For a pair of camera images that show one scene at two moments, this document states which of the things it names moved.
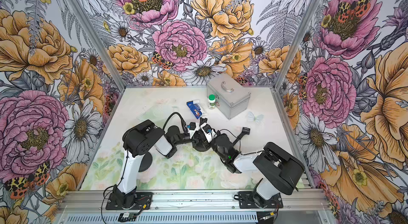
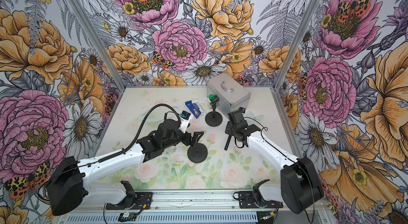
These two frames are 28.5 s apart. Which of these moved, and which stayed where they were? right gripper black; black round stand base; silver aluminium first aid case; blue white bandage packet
Moved: right gripper black; black round stand base
Stayed: blue white bandage packet; silver aluminium first aid case
